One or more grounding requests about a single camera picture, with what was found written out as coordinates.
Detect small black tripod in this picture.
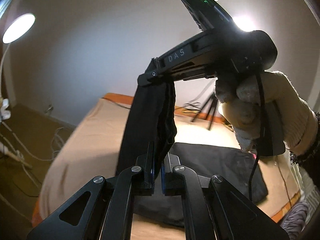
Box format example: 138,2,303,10
191,94,218,130

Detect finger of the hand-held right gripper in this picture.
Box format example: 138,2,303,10
137,57,173,88

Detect white cable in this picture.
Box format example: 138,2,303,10
15,127,75,162

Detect beige blanket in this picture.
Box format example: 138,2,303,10
40,97,300,240

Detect person's grey striped clothing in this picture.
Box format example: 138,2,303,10
280,200,311,233

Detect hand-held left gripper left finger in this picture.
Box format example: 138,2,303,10
26,141,155,240

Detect person's right hand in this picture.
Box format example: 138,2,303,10
214,70,316,157

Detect person's right forearm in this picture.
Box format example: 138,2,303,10
289,111,320,178

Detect black pants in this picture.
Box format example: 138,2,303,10
115,81,268,228

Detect white desk lamp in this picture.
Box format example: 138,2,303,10
0,14,36,120

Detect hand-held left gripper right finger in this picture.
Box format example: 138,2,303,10
161,152,290,240

